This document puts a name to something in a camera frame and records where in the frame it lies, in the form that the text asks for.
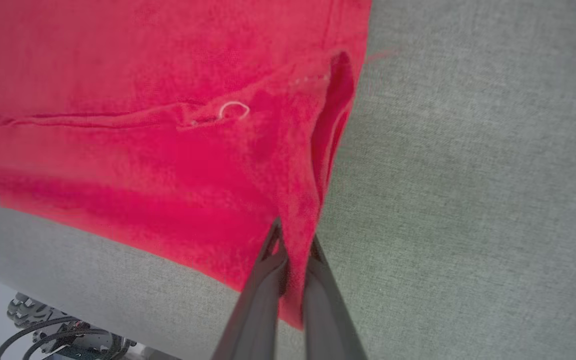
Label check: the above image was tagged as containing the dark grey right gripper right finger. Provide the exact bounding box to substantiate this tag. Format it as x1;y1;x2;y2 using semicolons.
301;235;369;360

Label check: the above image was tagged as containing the thin black cable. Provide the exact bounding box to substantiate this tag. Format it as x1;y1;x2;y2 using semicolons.
20;327;119;360
0;316;81;360

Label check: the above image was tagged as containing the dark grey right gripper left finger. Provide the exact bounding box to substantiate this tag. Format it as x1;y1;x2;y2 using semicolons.
211;216;290;360

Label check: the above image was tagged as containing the grey fabric sofa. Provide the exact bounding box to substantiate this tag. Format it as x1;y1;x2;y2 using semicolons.
0;0;576;360

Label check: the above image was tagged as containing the red and white t-shirt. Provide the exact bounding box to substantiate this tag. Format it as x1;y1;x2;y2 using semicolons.
0;0;373;331

